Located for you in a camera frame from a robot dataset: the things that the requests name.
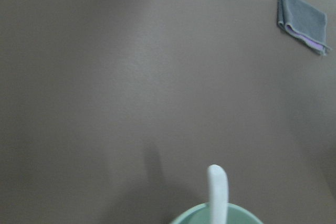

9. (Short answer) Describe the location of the white ceramic spoon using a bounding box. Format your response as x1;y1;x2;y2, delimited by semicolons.
207;164;229;224

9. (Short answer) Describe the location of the mint green bowl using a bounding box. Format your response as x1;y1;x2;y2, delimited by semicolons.
169;202;266;224

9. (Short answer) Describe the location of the grey folded cloth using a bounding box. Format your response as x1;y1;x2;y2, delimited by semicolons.
277;0;331;56

